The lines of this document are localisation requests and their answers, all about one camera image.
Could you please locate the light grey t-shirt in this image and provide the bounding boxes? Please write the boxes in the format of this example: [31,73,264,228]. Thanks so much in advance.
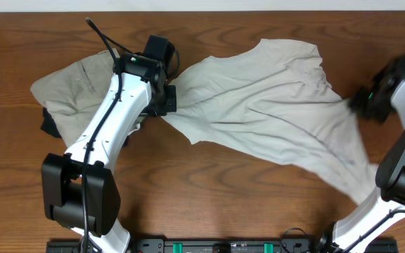
[165,39,377,203]

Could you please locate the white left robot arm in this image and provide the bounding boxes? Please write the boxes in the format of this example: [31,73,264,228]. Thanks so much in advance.
[41,53,176,252]

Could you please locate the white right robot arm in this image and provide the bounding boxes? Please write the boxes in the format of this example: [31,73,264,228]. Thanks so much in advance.
[315,54,405,253]

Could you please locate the folded khaki shorts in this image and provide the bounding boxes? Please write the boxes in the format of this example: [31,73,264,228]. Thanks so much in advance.
[31,51,113,147]

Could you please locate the black garment under shorts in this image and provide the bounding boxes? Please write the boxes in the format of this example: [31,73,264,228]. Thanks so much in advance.
[40,108,61,138]

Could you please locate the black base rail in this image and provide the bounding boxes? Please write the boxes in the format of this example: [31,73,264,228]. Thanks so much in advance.
[45,235,399,253]

